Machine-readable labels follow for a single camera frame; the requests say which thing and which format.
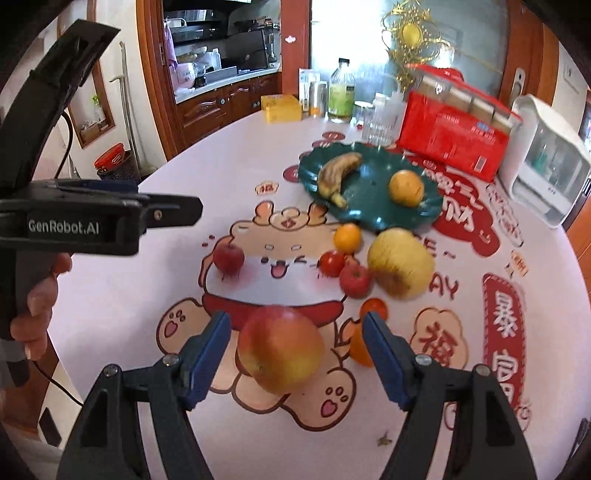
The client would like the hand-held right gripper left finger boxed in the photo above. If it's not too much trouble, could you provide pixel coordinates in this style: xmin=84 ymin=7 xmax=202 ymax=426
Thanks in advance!
xmin=55 ymin=310 xmax=232 ymax=480

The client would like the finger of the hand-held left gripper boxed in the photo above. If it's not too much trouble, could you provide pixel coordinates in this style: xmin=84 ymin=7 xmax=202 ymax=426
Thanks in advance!
xmin=137 ymin=194 xmax=204 ymax=234
xmin=44 ymin=179 xmax=139 ymax=195

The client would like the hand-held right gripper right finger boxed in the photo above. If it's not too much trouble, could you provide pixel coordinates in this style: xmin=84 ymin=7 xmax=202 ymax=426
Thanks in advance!
xmin=361 ymin=311 xmax=539 ymax=480

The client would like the red orange persimmon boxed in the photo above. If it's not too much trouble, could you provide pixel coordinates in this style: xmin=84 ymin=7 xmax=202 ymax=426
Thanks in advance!
xmin=360 ymin=298 xmax=389 ymax=324

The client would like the large red yellow apple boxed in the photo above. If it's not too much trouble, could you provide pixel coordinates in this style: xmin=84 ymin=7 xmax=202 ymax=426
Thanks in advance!
xmin=237 ymin=305 xmax=325 ymax=395

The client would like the small red apple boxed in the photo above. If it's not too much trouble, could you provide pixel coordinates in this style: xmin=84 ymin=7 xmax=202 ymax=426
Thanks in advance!
xmin=213 ymin=243 xmax=245 ymax=276
xmin=339 ymin=264 xmax=372 ymax=298

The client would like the large yellow pear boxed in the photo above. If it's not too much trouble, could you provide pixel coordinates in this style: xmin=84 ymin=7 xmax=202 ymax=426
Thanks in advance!
xmin=367 ymin=227 xmax=435 ymax=298

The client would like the red tomato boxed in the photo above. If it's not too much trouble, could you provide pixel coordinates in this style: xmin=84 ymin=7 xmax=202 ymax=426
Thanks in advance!
xmin=320 ymin=250 xmax=346 ymax=278

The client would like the small orange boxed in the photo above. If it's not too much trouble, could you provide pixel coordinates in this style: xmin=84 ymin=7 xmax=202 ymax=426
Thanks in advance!
xmin=334 ymin=223 xmax=362 ymax=254

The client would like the green scalloped plate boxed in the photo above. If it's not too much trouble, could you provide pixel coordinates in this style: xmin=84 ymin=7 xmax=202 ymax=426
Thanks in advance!
xmin=298 ymin=142 xmax=444 ymax=230

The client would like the person's left hand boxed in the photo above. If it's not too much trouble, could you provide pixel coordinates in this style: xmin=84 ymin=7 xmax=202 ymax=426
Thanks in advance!
xmin=9 ymin=253 xmax=74 ymax=361

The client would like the mop pole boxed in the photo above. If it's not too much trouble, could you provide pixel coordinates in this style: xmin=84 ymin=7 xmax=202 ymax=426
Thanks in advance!
xmin=111 ymin=41 xmax=141 ymax=176

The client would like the wooden kitchen cabinet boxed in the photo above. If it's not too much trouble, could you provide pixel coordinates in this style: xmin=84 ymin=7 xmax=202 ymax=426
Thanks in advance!
xmin=175 ymin=73 xmax=282 ymax=144

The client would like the yellow box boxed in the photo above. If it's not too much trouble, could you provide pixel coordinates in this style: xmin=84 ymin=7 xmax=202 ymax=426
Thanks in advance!
xmin=261 ymin=93 xmax=303 ymax=123

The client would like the pink hanging cloth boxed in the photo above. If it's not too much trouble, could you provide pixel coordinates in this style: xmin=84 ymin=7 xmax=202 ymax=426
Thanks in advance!
xmin=164 ymin=28 xmax=179 ymax=66

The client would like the spotted yellow banana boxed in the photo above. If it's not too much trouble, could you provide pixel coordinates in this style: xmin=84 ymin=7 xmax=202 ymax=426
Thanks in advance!
xmin=317 ymin=153 xmax=364 ymax=208

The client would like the round yellow pear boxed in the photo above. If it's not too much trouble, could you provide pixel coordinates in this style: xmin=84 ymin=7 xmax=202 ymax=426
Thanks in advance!
xmin=389 ymin=170 xmax=426 ymax=207

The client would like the white carton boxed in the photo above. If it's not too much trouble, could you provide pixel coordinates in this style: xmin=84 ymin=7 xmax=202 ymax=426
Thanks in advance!
xmin=299 ymin=69 xmax=321 ymax=112

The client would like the silver drink can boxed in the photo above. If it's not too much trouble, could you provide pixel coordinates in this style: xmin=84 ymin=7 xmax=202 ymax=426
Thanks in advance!
xmin=308 ymin=80 xmax=328 ymax=116

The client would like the plastic bottle green label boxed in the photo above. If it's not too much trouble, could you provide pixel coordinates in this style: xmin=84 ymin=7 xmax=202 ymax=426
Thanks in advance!
xmin=328 ymin=58 xmax=356 ymax=123

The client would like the red gift box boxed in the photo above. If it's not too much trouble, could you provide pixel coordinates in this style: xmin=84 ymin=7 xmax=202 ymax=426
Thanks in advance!
xmin=398 ymin=65 xmax=522 ymax=183

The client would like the white plastic bottle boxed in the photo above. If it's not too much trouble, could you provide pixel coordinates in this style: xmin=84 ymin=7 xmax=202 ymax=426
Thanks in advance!
xmin=372 ymin=92 xmax=408 ymax=139

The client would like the white countertop appliance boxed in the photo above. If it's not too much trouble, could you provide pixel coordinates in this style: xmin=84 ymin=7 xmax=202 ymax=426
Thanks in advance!
xmin=496 ymin=95 xmax=591 ymax=229

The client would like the gold door ornament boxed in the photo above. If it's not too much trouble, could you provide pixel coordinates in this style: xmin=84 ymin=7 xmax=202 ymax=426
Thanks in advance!
xmin=381 ymin=0 xmax=451 ymax=90

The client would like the wooden wall niche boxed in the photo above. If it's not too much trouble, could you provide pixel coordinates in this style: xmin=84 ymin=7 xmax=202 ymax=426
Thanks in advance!
xmin=69 ymin=60 xmax=116 ymax=149

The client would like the silver door handle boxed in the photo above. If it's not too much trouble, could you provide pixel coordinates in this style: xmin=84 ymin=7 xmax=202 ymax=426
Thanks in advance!
xmin=510 ymin=68 xmax=527 ymax=104

